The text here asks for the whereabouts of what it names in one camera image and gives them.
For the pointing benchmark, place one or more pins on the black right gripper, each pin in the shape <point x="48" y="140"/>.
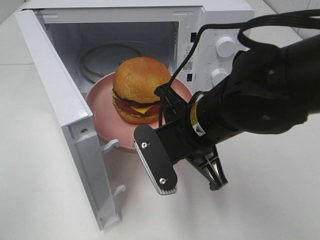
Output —
<point x="186" y="135"/>

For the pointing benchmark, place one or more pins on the burger with sesame-free bun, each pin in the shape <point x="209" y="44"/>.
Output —
<point x="133" y="89"/>

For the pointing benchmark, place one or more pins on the pink round plate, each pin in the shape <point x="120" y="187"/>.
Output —
<point x="108" y="123"/>

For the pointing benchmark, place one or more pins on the white microwave door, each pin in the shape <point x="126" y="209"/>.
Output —
<point x="75" y="118"/>

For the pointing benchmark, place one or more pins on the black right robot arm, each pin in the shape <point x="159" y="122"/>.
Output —
<point x="262" y="95"/>

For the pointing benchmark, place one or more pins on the upper white power knob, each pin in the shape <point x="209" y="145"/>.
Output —
<point x="225" y="46"/>

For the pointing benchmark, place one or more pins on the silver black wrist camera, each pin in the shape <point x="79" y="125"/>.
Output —
<point x="155" y="160"/>

